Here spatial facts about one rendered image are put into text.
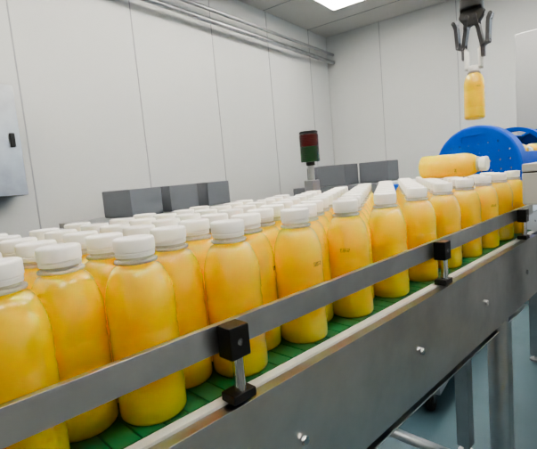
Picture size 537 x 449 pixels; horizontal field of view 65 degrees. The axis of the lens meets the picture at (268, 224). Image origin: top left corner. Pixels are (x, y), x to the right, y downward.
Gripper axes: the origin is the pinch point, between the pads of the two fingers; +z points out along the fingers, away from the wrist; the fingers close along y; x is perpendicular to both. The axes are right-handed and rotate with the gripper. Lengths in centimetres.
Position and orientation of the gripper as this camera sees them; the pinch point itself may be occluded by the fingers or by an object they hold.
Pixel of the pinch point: (473, 59)
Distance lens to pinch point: 171.8
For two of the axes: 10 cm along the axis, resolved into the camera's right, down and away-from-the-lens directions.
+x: -7.1, 1.4, -6.9
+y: -7.0, -0.1, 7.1
